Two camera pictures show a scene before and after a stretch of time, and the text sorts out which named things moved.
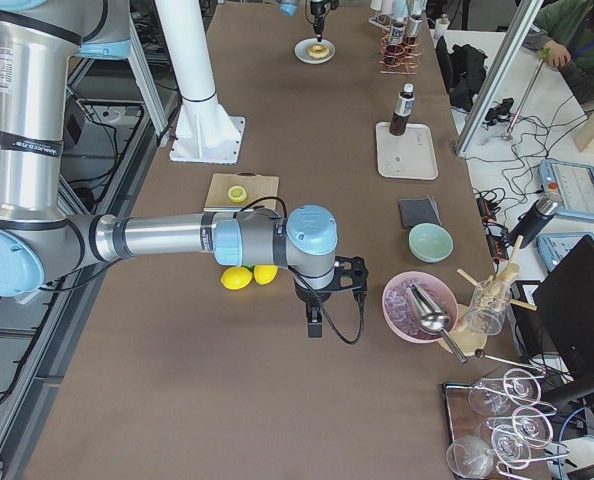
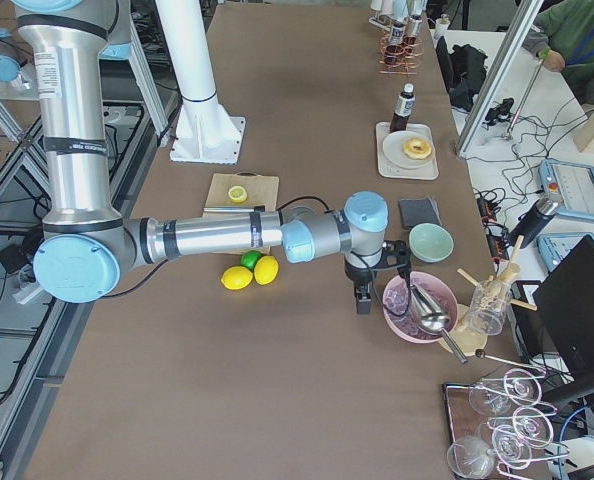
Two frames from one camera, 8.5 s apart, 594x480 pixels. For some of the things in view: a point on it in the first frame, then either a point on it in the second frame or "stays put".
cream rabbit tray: (410, 155) stays put
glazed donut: (318, 51) -> (416, 148)
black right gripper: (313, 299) -> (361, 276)
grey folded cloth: (416, 211) stays put
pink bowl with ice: (400, 315) stays put
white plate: (312, 51) -> (393, 150)
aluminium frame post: (524, 17) stays put
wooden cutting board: (232, 192) stays put
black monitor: (578, 305) stays put
